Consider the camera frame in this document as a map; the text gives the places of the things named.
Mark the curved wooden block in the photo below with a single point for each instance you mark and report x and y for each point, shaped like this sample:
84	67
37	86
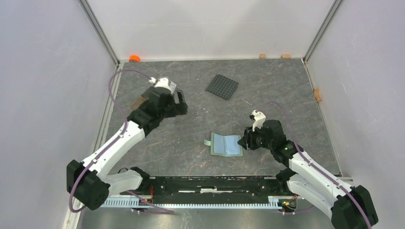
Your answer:
317	95

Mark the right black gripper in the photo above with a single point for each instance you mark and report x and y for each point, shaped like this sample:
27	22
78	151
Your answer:
248	140

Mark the left aluminium frame post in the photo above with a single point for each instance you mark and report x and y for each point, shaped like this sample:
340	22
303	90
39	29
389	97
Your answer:
99	31

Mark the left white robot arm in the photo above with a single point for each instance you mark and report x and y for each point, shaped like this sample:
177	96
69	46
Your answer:
90	182

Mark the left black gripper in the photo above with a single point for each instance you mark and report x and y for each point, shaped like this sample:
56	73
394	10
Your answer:
177	109

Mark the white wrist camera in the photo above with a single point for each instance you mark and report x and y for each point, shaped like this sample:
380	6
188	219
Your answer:
258	119
163	82

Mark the dark grey lego baseplate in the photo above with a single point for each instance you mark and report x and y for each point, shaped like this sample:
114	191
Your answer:
222	86

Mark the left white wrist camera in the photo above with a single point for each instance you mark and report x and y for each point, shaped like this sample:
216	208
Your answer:
163	82

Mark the orange round cap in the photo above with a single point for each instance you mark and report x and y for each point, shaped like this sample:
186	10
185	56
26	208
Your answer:
134	58

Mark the green card holder wallet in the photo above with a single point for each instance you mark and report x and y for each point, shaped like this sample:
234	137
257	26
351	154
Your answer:
224	145

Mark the small wooden block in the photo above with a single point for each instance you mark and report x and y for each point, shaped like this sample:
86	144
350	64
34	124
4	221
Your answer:
262	56

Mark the right aluminium frame post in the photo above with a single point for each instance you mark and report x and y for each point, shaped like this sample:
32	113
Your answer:
322	29

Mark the white slotted cable duct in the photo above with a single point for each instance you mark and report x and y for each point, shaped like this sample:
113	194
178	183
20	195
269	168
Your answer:
133	202

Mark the aluminium frame post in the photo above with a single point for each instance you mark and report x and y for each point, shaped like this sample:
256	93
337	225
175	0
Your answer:
99	31
322	29

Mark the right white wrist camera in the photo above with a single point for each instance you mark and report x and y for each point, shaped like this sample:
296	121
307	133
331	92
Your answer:
258	119

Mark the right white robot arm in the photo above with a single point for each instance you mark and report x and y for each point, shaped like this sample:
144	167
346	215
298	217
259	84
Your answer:
347	206

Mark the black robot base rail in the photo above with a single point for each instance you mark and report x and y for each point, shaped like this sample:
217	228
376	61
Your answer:
212	189

